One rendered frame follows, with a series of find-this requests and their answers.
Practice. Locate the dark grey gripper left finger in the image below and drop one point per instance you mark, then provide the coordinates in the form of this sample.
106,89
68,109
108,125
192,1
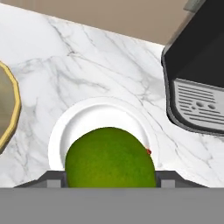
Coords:
54,179

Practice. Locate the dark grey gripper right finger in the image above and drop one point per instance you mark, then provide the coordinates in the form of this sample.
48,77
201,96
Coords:
169,179

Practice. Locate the green lime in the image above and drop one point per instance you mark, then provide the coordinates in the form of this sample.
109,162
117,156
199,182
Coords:
110,160

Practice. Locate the small red fish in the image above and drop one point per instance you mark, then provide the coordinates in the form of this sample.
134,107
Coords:
148,151

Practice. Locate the white round plate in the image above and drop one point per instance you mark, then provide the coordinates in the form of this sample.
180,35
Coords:
96,116

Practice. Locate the yellow rimmed bowl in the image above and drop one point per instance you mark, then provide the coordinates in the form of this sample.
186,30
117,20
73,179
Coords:
7,108

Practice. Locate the black coffee machine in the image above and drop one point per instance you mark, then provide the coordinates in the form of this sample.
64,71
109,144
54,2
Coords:
195,58

